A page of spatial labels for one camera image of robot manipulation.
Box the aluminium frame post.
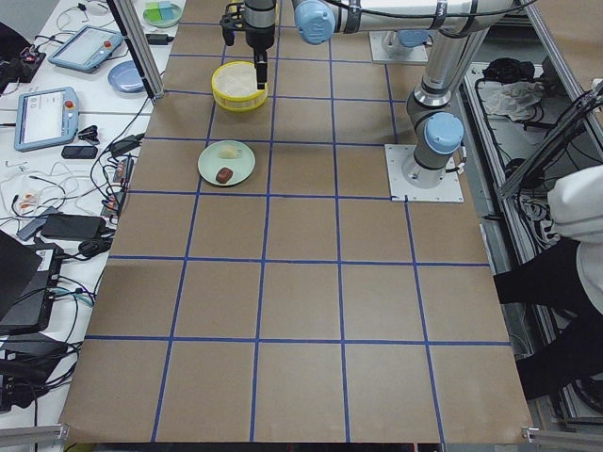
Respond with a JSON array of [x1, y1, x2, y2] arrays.
[[107, 0, 165, 103]]

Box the black power adapter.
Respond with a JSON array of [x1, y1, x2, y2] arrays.
[[145, 33, 173, 45]]

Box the teach pendant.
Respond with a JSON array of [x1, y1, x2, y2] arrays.
[[14, 87, 79, 153], [48, 25, 123, 73]]

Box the upper teach pendant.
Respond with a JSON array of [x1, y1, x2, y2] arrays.
[[48, 25, 123, 73]]

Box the blue plate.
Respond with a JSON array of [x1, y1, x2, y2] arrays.
[[107, 60, 145, 93]]

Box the brown bun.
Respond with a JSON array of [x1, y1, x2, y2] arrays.
[[216, 167, 234, 185]]

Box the lower teach pendant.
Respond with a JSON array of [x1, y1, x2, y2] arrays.
[[14, 87, 79, 153]]

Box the person in white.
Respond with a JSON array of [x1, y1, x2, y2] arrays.
[[494, 166, 602, 400]]

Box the green bowl with sponges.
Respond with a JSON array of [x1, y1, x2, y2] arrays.
[[142, 1, 183, 28]]

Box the black laptop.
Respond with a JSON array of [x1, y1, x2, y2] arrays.
[[1, 233, 63, 335]]

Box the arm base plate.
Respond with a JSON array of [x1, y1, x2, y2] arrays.
[[384, 144, 464, 203], [369, 30, 431, 66]]

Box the green plate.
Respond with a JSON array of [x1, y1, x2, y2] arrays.
[[198, 140, 255, 186]]

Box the white bun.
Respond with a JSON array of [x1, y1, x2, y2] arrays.
[[218, 145, 242, 160]]

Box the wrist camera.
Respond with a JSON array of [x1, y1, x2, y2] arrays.
[[220, 2, 245, 46]]

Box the yellow bamboo steamer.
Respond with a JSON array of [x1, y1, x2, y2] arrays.
[[211, 61, 268, 113]]

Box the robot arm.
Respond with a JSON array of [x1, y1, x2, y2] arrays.
[[292, 1, 528, 173], [383, 30, 432, 53]]

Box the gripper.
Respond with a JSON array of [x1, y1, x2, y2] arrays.
[[243, 0, 275, 90]]

